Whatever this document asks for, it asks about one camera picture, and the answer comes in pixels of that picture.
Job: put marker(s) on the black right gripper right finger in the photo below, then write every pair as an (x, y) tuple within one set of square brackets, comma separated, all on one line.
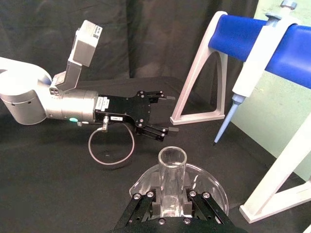
[(206, 208)]

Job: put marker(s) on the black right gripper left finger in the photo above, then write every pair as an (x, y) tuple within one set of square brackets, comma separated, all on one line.
[(142, 208)]

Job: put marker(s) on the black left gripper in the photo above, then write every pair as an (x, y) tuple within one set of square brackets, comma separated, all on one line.
[(126, 110)]

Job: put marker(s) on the clear glass test tube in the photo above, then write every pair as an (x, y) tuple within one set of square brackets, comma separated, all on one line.
[(172, 184)]

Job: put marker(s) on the black table cloth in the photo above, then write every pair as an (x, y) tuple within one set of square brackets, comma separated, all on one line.
[(48, 182)]

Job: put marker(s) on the white pipette with blue tip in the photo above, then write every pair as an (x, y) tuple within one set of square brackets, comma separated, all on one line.
[(250, 72)]

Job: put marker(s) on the white stand with blue bar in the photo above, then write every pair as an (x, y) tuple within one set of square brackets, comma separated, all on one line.
[(233, 36)]

